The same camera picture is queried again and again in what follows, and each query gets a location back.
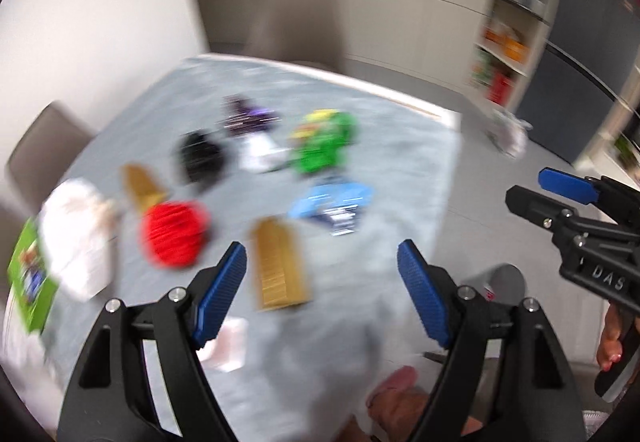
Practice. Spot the small gold box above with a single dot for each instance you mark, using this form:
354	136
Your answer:
142	187

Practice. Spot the purple snack wrapper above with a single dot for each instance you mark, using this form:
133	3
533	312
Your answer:
245	117

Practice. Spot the white crumpled paper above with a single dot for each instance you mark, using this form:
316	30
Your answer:
260	155

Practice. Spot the pale pink packet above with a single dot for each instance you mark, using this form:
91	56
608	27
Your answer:
229	342

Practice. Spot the red box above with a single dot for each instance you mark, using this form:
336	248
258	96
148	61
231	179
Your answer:
501	87

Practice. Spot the grey round trash bin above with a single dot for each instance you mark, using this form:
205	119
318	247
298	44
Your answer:
507	279

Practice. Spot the tied white plastic bag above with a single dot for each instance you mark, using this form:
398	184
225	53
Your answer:
507	135

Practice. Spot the green and white box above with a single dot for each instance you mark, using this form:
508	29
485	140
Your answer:
481	67

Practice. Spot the blue snack wrapper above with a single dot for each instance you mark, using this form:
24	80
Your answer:
332	202

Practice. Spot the person's right hand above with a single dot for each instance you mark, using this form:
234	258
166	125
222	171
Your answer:
611	337

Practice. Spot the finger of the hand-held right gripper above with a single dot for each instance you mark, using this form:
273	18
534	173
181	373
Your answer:
535	204
567	184

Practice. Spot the white low cabinet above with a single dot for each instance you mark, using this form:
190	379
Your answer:
390	22

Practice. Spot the open white shelf unit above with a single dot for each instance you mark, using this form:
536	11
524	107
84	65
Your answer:
505	57

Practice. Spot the black crumpled plastic bag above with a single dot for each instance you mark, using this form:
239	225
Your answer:
200	160

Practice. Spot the taupe dining chair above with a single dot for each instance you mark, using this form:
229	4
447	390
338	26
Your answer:
45	147
295	27

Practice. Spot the green printed carton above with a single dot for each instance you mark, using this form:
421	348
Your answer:
30	282

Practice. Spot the pink fluffy slipper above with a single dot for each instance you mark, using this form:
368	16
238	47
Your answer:
395	402

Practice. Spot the large gold box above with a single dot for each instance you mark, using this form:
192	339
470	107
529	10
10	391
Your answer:
277	267

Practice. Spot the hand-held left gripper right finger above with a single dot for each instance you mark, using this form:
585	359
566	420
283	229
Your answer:
422	297

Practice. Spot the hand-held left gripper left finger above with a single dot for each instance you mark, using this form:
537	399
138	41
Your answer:
222	292

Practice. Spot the red paper ball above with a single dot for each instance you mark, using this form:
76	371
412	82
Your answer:
172	234

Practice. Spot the green snack wrapper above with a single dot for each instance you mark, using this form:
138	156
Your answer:
322	145

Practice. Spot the dark grey tall cabinet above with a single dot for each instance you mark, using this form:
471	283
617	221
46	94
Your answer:
575	47

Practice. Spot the orange box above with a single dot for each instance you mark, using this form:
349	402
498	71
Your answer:
512	45

